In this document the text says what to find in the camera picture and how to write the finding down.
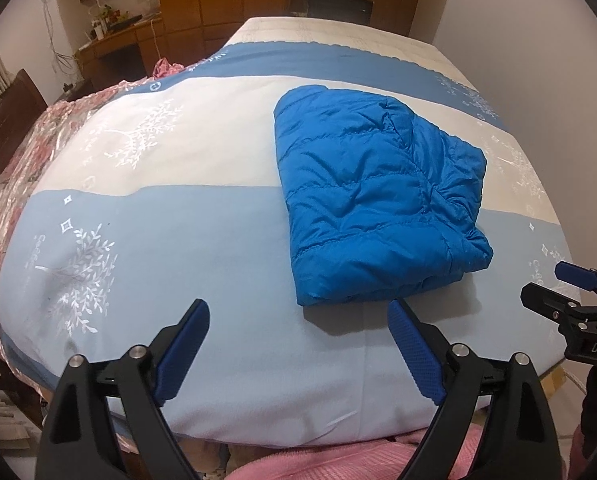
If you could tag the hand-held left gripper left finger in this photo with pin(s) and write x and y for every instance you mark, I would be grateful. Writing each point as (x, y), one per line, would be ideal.
(183, 350)

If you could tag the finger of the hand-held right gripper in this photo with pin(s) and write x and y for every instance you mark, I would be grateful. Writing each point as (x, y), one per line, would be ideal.
(548, 300)
(575, 275)

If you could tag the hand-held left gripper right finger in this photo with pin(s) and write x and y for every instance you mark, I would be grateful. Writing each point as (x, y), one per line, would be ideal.
(418, 355)

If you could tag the blue puffer jacket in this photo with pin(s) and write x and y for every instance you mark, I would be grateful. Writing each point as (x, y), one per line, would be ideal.
(358, 185)

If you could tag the blue and white bed cover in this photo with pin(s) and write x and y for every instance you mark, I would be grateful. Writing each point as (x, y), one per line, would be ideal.
(203, 240)

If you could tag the person's pink clothing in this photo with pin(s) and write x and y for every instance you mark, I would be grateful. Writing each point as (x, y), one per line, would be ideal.
(328, 460)

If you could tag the pink floral quilt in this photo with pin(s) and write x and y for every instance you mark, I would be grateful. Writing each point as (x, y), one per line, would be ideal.
(8, 200)

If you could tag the dark wooden headboard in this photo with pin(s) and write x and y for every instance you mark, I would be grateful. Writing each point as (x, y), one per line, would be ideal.
(13, 110)

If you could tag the wooden desk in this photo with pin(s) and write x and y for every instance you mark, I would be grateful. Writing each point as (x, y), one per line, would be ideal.
(123, 47)

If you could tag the wooden bed frame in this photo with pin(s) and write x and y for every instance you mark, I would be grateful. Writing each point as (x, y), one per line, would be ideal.
(553, 379)

